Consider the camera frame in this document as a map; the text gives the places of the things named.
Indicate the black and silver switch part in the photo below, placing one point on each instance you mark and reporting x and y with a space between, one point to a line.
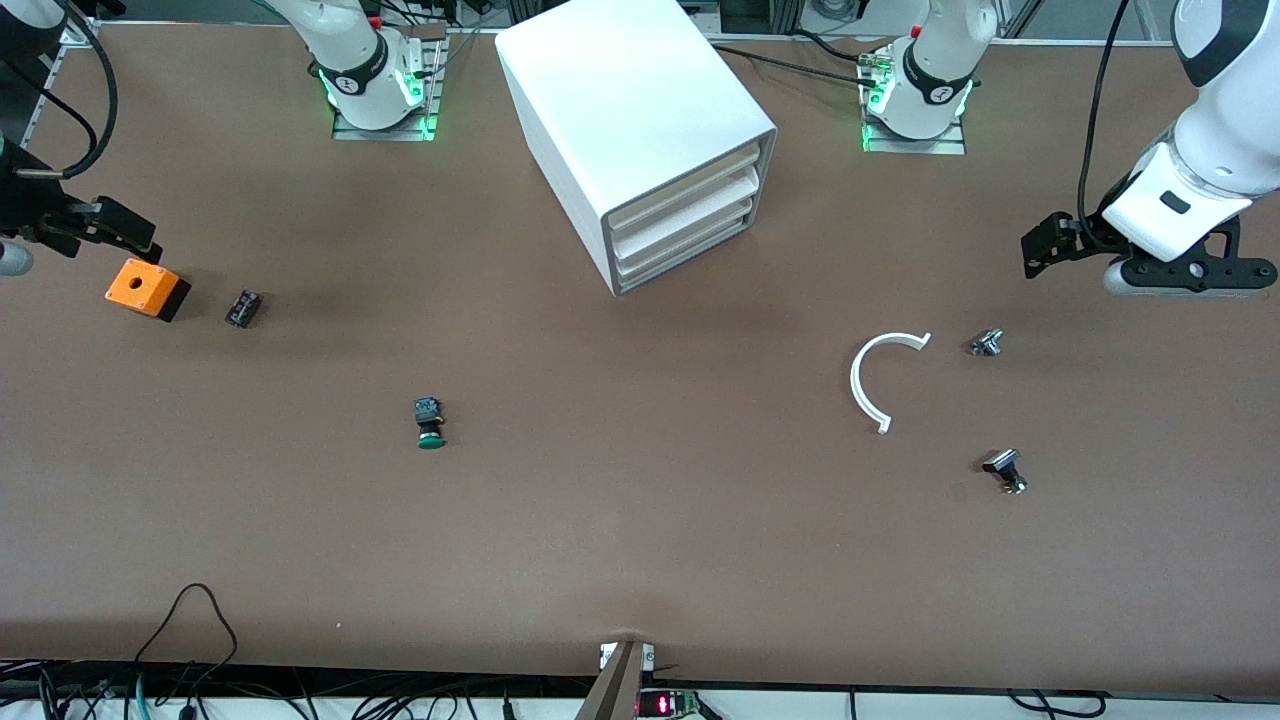
1002 462

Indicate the small silver metal part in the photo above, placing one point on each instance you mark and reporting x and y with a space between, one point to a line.
986 344

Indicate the device with red display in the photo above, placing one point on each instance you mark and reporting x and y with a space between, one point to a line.
665 704

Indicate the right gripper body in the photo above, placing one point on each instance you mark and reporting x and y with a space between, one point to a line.
28 207

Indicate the aluminium frame rail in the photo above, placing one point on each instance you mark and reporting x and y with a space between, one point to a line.
48 92

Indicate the orange button enclosure box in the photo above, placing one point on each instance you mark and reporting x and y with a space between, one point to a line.
140 285

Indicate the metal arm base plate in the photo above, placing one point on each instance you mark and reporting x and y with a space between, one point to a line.
915 147
385 134

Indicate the green push button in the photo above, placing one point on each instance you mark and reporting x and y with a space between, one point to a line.
431 438

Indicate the small black terminal block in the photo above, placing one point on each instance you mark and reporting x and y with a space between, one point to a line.
243 308

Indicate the white drawer cabinet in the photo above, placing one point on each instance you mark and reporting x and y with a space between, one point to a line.
620 90

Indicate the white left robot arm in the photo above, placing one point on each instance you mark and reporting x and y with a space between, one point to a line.
935 70

